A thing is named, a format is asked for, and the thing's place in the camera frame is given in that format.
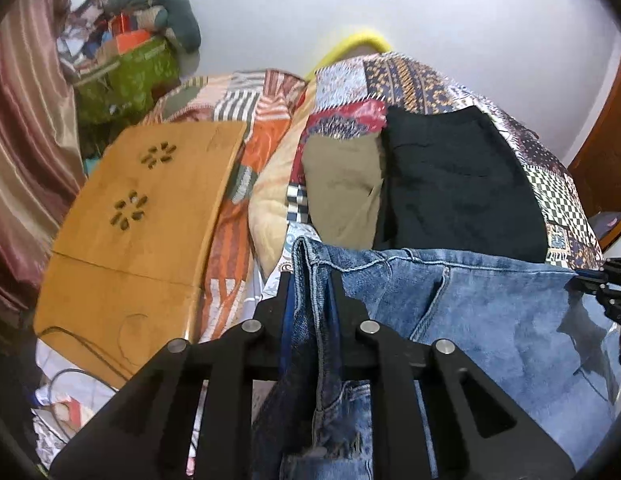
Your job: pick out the orange box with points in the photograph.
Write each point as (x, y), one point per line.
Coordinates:
(133, 40)

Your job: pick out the patchwork bed blanket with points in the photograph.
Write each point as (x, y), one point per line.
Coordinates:
(415, 80)

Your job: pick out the green patterned bag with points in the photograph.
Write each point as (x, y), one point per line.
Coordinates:
(135, 75)

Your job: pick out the orange striped patchwork quilt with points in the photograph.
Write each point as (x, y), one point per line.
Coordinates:
(260, 125)

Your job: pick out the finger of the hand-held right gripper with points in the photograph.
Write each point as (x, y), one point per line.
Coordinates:
(613, 300)

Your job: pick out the grey-green bolster pillow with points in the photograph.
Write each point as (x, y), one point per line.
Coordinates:
(175, 5)

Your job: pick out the wooden lap table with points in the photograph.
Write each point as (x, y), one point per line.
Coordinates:
(140, 235)

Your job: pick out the yellow curved object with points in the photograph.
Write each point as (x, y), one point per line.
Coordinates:
(360, 38)

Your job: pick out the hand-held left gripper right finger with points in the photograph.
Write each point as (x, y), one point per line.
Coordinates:
(346, 317)

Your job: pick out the peach pillow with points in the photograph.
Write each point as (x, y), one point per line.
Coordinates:
(270, 185)

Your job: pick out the black folded pants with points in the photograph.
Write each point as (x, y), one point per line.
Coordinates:
(455, 185)

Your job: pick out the grey cloth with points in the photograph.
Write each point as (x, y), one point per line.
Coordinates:
(608, 222)

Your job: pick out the blue denim jeans pants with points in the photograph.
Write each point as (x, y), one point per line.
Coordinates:
(490, 320)

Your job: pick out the olive folded pants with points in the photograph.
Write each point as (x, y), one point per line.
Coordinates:
(340, 185)

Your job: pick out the brown wooden door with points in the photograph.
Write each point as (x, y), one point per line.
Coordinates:
(610, 150)

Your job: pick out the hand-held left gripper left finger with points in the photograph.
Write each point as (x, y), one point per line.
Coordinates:
(288, 310)

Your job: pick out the striped maroon curtain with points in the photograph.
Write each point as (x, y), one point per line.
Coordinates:
(25, 135)

